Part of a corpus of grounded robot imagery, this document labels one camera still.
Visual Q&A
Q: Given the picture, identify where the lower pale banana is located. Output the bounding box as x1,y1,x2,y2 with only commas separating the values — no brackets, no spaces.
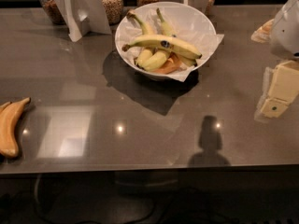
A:
142,49,170,71

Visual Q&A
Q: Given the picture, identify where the left glass jar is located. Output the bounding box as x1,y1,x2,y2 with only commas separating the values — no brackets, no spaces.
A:
39,0,64,25

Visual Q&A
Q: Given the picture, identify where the white paper sign stand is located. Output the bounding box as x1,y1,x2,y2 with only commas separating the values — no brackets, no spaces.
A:
54,0,111,42

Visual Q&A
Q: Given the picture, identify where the right green-yellow banana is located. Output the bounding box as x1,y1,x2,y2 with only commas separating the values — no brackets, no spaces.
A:
156,8,197,67

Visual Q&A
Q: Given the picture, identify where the yellow banana on table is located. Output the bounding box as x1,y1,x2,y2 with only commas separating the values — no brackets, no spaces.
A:
0,97,31,158

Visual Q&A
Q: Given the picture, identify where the left green-yellow banana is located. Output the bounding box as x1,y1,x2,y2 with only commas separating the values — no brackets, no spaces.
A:
126,9,154,67

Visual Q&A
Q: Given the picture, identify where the far right glass jar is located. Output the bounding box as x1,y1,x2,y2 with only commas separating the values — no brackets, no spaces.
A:
205,0,215,15

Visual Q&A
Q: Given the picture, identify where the middle glass jar of grains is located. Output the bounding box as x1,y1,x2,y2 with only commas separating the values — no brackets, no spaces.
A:
102,0,123,25

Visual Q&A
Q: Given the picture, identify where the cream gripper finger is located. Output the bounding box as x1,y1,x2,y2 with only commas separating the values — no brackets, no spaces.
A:
251,20,274,43
254,60,299,122

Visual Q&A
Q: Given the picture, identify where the green-yellow banana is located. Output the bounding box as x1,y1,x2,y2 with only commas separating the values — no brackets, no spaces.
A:
156,8,197,67
126,9,154,67

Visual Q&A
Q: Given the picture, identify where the orange fruit piece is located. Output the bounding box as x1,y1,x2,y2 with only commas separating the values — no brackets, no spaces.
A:
154,53,181,74

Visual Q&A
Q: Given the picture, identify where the banana with sticker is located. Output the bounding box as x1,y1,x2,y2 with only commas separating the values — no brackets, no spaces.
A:
121,35,202,60

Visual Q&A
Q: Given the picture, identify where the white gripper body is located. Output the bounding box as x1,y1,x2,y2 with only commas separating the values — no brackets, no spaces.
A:
270,0,299,60

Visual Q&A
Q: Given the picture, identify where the black cable under table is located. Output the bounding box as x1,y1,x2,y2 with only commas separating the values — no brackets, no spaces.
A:
32,173,299,224

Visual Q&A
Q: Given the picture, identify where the white bowl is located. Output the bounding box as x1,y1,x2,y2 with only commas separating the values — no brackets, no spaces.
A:
115,2,222,82

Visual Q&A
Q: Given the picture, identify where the white paper liner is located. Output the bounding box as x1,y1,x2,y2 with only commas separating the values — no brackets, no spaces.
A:
115,2,223,82

